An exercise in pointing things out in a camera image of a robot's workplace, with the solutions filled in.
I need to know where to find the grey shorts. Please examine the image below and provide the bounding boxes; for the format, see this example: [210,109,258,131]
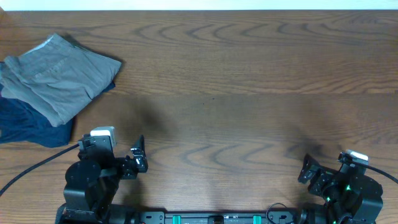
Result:
[1,34,122,127]

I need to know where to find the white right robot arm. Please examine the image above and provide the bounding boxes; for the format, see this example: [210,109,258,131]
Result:
[296,150,383,224]

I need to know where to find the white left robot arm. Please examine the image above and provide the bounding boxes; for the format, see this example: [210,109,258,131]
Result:
[55,134,148,224]

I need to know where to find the navy blue folded shorts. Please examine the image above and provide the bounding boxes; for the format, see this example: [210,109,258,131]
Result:
[0,60,116,149]

